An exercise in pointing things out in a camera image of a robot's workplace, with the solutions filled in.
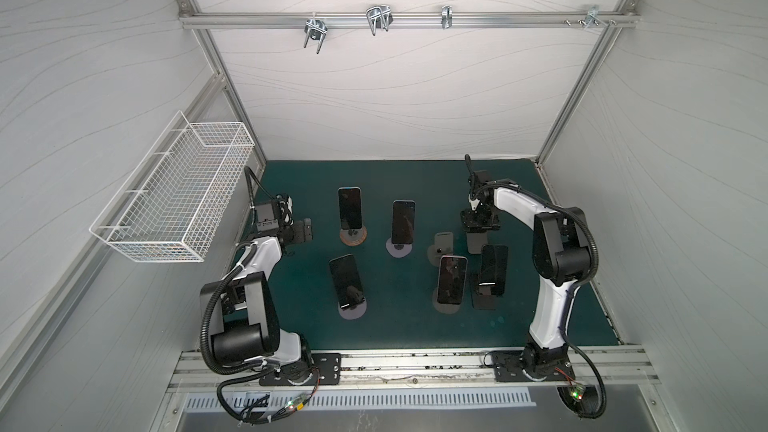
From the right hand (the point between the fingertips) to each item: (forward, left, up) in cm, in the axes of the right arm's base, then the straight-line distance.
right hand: (480, 220), depth 99 cm
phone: (-3, +43, +9) cm, 44 cm away
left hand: (-7, +59, +6) cm, 59 cm away
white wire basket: (-18, +80, +30) cm, 87 cm away
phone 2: (-7, +26, +10) cm, 29 cm away
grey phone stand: (-13, +13, +4) cm, 19 cm away
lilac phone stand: (-11, +27, -4) cm, 29 cm away
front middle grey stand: (-28, +13, -4) cm, 31 cm away
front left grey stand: (-31, +39, -2) cm, 50 cm away
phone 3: (-27, +40, +9) cm, 49 cm away
